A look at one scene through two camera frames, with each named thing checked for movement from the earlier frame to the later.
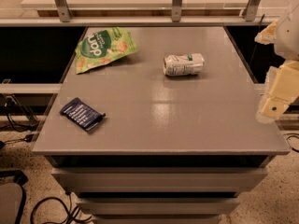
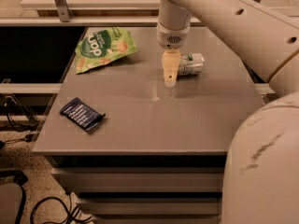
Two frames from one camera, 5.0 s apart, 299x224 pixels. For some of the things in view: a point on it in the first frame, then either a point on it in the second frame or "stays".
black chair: x=12 y=196 stays
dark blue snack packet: x=84 y=115 stays
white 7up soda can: x=183 y=64 stays
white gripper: x=288 y=37 -> x=172 y=37
